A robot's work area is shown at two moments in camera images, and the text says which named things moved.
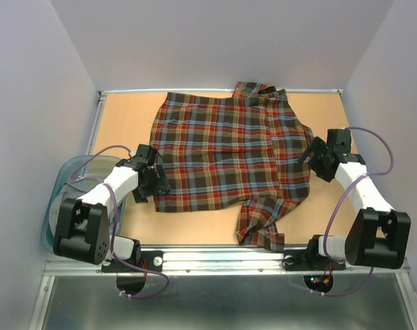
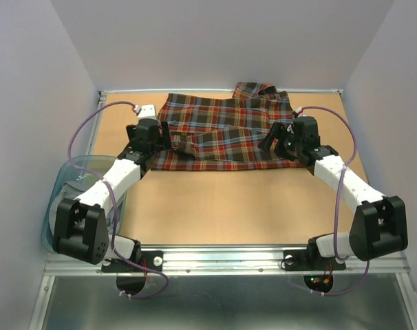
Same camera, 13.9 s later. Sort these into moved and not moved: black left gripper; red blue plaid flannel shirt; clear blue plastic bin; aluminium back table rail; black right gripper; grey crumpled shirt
Moved: black left gripper; red blue plaid flannel shirt; black right gripper
Not moved: aluminium back table rail; clear blue plastic bin; grey crumpled shirt
